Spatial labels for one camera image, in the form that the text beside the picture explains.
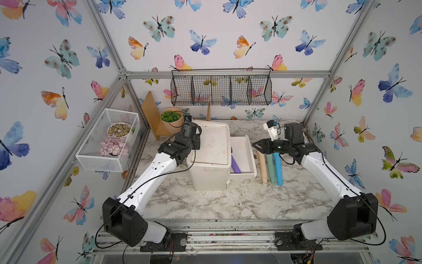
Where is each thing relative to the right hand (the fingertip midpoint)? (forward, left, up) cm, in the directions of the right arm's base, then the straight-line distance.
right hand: (258, 142), depth 80 cm
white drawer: (+5, +6, -17) cm, 18 cm away
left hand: (0, +31, +2) cm, 31 cm away
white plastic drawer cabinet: (-15, +22, +2) cm, 27 cm away
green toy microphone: (-1, -10, -22) cm, 24 cm away
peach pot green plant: (+18, +47, -4) cm, 51 cm away
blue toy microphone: (0, -15, -21) cm, 26 cm away
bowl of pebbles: (-5, +62, +11) cm, 63 cm away
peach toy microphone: (+3, -6, -22) cm, 23 cm away
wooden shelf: (+26, +62, -7) cm, 68 cm away
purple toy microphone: (-6, +11, -13) cm, 18 cm away
